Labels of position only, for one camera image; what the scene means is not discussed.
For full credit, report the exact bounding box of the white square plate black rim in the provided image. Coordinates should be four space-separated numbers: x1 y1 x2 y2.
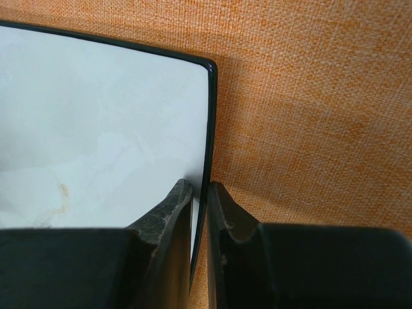
1 21 218 270

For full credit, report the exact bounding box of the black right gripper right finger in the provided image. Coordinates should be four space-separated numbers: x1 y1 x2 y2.
207 182 411 308

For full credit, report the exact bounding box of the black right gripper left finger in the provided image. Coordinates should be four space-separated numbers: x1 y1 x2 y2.
1 179 192 308

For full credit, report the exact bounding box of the orange cloth placemat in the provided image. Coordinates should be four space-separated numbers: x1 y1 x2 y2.
1 1 411 308

